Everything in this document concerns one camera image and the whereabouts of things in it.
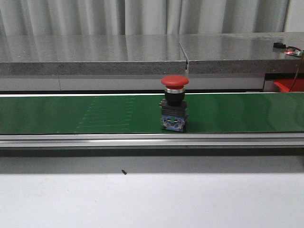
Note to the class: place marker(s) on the grey pleated curtain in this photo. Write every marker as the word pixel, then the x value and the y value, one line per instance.
pixel 146 17

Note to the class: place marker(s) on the grey stone left slab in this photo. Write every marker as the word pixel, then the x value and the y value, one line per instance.
pixel 91 55

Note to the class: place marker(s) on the green circuit board red LED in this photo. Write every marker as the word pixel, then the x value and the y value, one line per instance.
pixel 294 52

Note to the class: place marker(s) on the green conveyor belt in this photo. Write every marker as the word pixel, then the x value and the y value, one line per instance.
pixel 208 113

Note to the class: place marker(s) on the red plastic bin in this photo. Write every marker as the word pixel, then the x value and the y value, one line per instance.
pixel 285 85

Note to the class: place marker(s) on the grey stone right slab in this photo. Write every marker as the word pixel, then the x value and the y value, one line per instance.
pixel 240 53

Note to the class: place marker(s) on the aluminium conveyor frame rail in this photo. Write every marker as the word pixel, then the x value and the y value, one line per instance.
pixel 149 144

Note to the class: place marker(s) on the grey stone slab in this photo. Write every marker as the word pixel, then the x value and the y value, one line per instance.
pixel 240 53
pixel 91 55

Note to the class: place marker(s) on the small black sensor box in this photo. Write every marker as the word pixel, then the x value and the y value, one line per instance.
pixel 279 45

